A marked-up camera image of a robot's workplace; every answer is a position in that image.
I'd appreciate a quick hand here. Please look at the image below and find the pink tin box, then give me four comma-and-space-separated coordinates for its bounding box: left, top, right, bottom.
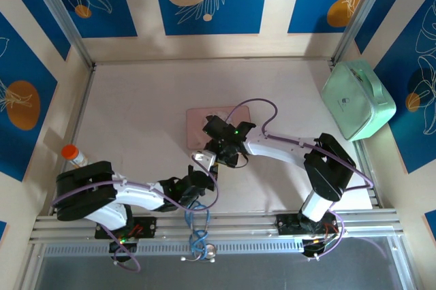
186, 106, 251, 150

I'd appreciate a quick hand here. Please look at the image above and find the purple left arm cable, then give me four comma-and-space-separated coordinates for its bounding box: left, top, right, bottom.
50, 162, 221, 274

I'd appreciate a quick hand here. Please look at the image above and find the aluminium table edge rail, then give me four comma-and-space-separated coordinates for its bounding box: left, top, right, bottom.
29, 208, 406, 245

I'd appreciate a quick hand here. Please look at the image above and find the grey slotted cable duct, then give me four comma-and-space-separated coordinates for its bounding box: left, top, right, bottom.
42, 237, 392, 257

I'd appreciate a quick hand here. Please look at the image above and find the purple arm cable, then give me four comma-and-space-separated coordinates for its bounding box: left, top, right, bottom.
223, 98, 375, 261
50, 162, 221, 274

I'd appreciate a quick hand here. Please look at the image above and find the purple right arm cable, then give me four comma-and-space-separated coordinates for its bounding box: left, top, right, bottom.
223, 98, 375, 261

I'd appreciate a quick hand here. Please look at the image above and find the blue stethoscope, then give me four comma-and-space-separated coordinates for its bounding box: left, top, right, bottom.
180, 201, 217, 263

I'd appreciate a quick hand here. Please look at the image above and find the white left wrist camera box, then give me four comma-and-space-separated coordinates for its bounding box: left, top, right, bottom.
190, 150, 217, 170

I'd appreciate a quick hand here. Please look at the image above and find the orange capped sample vial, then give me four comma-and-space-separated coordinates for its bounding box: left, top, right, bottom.
61, 144, 89, 168

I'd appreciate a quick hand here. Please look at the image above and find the mint green zip bag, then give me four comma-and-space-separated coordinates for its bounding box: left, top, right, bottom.
321, 59, 397, 142

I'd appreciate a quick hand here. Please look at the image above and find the aluminium frame post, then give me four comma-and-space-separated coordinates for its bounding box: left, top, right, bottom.
25, 0, 95, 68
332, 0, 399, 63

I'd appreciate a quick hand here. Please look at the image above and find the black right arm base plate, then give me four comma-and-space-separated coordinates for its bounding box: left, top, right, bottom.
276, 213, 343, 236

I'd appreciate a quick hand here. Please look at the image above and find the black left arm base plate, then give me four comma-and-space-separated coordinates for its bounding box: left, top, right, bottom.
94, 216, 157, 240

